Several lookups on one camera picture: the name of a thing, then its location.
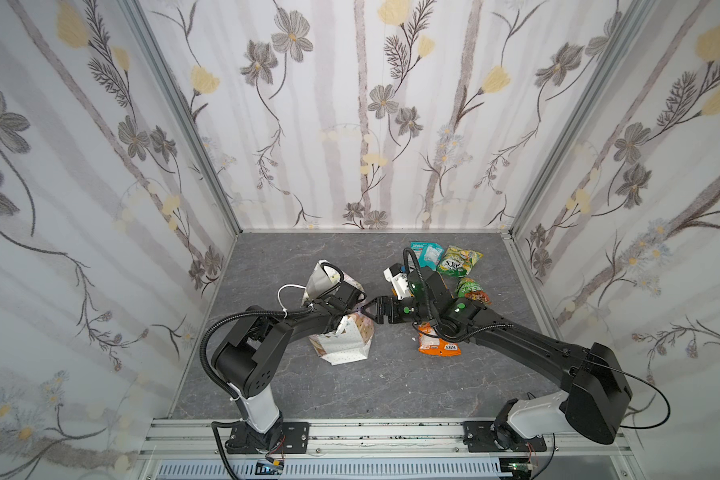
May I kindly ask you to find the white cartoon paper gift bag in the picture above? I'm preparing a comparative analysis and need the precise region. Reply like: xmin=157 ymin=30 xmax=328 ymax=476
xmin=277 ymin=260 xmax=374 ymax=366

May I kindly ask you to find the orange snack bag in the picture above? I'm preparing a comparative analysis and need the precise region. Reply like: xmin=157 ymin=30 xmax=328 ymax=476
xmin=415 ymin=323 xmax=461 ymax=357

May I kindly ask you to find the teal snack packet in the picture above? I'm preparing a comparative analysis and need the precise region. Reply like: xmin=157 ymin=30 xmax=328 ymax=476
xmin=410 ymin=241 xmax=445 ymax=270

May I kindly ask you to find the green yellow snack bag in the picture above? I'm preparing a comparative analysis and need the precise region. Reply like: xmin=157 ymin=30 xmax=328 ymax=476
xmin=436 ymin=245 xmax=483 ymax=278

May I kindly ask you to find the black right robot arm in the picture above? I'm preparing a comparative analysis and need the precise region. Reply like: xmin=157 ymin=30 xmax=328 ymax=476
xmin=361 ymin=269 xmax=633 ymax=450

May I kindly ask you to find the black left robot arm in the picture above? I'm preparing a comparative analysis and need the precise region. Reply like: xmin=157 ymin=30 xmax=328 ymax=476
xmin=199 ymin=281 xmax=365 ymax=451

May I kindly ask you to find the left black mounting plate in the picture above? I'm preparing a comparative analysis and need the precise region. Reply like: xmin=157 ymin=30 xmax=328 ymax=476
xmin=223 ymin=421 xmax=310 ymax=454

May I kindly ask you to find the black mounting plate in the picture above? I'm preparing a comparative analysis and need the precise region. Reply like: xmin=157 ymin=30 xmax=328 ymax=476
xmin=462 ymin=420 xmax=548 ymax=453
xmin=223 ymin=421 xmax=310 ymax=454

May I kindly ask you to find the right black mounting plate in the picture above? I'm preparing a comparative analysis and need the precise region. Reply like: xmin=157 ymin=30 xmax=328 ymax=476
xmin=462 ymin=420 xmax=548 ymax=453

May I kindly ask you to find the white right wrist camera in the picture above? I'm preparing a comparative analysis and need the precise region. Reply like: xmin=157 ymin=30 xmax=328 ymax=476
xmin=383 ymin=263 xmax=412 ymax=300

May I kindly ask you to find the black right corrugated cable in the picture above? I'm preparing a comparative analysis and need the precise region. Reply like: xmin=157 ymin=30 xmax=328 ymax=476
xmin=401 ymin=248 xmax=511 ymax=344

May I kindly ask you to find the white slotted cable duct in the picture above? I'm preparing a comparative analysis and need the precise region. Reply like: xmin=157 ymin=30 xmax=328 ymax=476
xmin=155 ymin=458 xmax=505 ymax=480

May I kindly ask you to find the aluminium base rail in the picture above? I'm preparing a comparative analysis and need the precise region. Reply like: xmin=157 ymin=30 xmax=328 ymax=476
xmin=131 ymin=418 xmax=645 ymax=479

